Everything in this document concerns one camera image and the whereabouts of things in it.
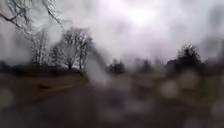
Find dark distant bushes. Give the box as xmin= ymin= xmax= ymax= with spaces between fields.
xmin=106 ymin=58 xmax=155 ymax=75

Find bare tree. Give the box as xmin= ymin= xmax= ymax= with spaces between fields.
xmin=29 ymin=30 xmax=50 ymax=67
xmin=50 ymin=27 xmax=94 ymax=71

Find dark evergreen tree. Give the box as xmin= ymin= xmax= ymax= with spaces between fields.
xmin=165 ymin=43 xmax=205 ymax=75

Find overhanging bare tree branches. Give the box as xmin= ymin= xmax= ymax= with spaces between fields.
xmin=0 ymin=0 xmax=64 ymax=34

